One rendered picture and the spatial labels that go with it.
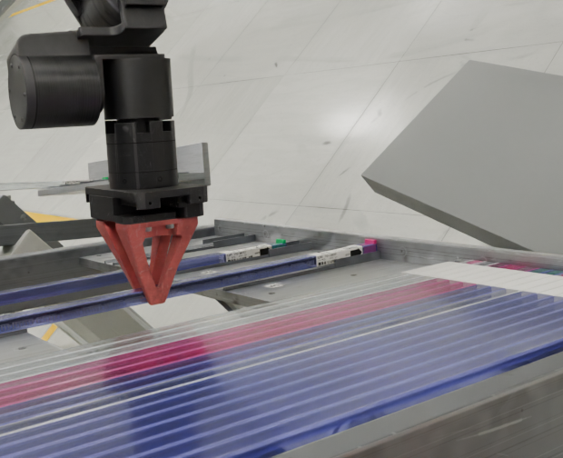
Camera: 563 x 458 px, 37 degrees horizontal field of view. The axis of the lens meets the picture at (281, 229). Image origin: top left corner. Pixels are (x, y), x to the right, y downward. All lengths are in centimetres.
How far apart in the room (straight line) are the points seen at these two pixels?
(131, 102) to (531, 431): 40
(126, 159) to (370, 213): 160
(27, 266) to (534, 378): 68
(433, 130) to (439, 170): 9
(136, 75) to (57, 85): 6
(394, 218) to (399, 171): 99
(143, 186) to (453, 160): 55
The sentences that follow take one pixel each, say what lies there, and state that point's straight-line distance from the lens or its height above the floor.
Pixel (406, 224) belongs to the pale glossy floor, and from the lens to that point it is 213.
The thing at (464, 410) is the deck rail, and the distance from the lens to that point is 41.
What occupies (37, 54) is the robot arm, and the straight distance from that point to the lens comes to 68.
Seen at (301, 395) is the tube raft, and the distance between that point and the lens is 44.
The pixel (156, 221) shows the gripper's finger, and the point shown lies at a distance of 69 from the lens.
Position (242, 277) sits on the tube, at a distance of 77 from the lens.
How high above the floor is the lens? 123
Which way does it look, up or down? 30 degrees down
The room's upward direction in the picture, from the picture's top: 43 degrees counter-clockwise
